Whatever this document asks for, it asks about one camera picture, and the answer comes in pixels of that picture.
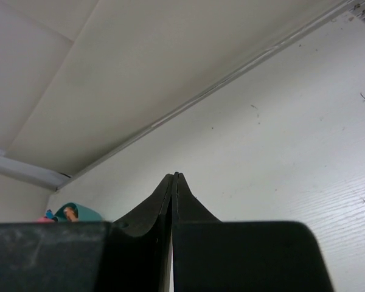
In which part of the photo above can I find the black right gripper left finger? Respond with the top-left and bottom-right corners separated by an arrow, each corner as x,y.
0,174 -> 173,291

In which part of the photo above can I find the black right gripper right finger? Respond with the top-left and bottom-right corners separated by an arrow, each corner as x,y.
172,173 -> 333,291

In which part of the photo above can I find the orange highlighter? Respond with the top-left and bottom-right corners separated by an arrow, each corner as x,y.
63,206 -> 78,222

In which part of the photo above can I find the pink capped clear tube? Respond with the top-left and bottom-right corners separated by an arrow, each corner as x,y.
37,217 -> 55,223

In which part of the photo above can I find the teal round desk organizer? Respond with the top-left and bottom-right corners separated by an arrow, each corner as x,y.
53,203 -> 103,223

